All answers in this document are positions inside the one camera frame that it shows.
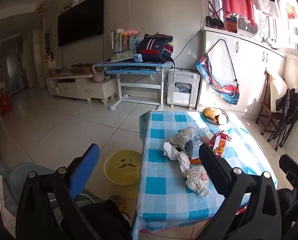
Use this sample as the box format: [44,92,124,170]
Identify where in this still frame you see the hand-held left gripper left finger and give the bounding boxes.
[15,143,102,240]

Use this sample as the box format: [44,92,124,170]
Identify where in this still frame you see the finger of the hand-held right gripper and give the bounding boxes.
[279,154,298,198]

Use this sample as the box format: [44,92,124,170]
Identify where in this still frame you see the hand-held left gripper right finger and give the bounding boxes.
[196,142,283,240]

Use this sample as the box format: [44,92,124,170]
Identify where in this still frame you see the cartoon print milk carton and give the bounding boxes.
[184,136,204,159]

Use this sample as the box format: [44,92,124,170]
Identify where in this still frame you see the red snack packet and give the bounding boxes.
[208,131,232,158]

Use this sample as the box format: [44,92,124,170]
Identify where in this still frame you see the clear glass jar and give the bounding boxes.
[195,126,213,142]

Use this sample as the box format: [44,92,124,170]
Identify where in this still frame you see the yellow plastic bucket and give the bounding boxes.
[103,149,142,200]

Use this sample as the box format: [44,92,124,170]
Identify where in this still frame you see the translucent white plastic bag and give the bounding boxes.
[169,127,197,150]

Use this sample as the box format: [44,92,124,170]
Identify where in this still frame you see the white paper towel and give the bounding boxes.
[163,142,191,178]

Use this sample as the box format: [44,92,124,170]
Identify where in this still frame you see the black folding chair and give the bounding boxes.
[266,88,298,152]

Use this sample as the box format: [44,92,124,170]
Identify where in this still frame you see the woven fruit basket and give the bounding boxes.
[202,107,229,125]

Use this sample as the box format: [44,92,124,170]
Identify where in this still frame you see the yellow patterned slipper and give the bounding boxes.
[109,195,128,214]

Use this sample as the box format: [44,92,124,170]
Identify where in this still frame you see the dark wooden chair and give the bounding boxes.
[255,71,287,135]

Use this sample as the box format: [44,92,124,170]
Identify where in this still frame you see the white pillow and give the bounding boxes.
[269,74,288,113]

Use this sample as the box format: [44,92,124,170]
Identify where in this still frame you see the person's black trouser leg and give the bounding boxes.
[61,199,131,240]

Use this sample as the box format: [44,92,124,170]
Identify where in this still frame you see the blue white checkered tablecloth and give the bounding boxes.
[130,110,278,233]

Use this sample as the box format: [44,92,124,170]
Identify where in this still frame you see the grey blue plastic chair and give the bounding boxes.
[0,152,64,220]

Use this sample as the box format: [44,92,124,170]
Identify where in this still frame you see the cream television cabinet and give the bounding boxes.
[45,71,117,105]

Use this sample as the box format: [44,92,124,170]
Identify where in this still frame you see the colourful printed sling bag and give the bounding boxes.
[195,39,240,105]

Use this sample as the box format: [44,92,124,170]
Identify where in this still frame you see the white floor appliance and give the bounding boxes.
[167,67,201,108]

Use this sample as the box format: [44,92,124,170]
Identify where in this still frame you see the pink kettlebell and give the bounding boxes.
[93,65,106,83]

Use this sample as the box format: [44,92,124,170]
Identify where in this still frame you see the white low cabinet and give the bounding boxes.
[198,26,287,113]

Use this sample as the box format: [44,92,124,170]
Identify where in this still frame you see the grey sneaker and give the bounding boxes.
[261,37,279,48]

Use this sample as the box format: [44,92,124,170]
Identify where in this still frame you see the red plastic stool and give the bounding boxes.
[0,92,13,117]

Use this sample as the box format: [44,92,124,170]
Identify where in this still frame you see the blue white study desk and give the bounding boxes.
[93,60,172,111]

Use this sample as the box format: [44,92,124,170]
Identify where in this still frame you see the green book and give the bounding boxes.
[111,51,137,63]

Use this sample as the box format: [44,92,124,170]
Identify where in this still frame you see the grey door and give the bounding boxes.
[5,51,23,94]

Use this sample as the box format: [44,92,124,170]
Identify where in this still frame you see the white plastic basket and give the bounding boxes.
[236,16,259,35]

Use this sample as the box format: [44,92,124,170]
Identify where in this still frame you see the red window decoration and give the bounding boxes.
[285,2,297,20]

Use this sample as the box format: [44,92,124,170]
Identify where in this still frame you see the navy red backpack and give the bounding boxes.
[136,33,174,63]

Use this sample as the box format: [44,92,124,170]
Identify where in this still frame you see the row of books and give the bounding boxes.
[110,29,139,54]

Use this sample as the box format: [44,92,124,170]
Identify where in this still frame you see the orange blue box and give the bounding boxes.
[225,15,238,33]

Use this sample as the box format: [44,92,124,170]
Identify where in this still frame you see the beige hanging garment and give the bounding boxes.
[251,0,281,18]

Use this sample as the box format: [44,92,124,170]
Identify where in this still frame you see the black shoes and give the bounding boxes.
[205,16,224,29]

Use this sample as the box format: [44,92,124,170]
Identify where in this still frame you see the red hanging garment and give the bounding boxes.
[223,0,256,20]

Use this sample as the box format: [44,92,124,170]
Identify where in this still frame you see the black wall cable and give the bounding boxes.
[174,31,206,60]

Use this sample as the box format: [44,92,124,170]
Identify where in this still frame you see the black wall television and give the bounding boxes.
[58,0,105,47]

